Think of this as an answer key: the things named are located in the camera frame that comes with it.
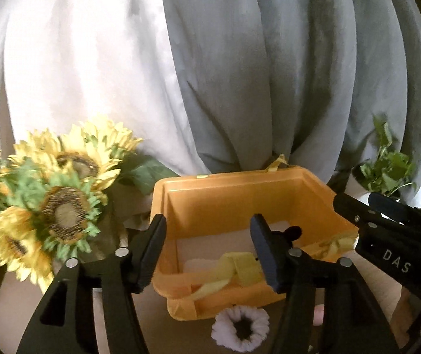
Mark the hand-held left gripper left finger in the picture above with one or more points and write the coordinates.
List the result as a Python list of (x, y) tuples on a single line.
[(151, 250)]

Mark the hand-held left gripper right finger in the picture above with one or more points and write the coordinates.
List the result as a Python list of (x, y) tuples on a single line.
[(265, 250)]

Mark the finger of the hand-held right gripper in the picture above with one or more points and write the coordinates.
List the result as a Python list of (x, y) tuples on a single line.
[(354, 210), (389, 204)]

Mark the yellow plastic storage bin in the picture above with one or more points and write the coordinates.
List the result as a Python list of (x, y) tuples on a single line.
[(229, 195)]

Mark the small pink soft item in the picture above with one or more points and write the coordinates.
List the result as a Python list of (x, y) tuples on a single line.
[(319, 315)]

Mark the white plant pot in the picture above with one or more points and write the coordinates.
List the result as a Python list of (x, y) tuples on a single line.
[(359, 186)]

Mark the yellow ribbon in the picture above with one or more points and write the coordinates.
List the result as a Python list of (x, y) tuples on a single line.
[(240, 265), (334, 247), (277, 164)]

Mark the green leafy plant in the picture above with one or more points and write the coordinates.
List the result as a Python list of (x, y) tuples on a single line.
[(383, 169)]

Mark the white fluffy scrunchie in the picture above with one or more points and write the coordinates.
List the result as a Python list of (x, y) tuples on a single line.
[(225, 324)]

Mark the artificial sunflower bouquet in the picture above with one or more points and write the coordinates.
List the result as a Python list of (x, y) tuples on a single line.
[(63, 206)]

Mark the grey curtain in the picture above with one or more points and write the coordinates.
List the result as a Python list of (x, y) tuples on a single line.
[(288, 81)]

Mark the white curtain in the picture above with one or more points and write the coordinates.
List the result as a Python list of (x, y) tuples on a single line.
[(85, 73)]

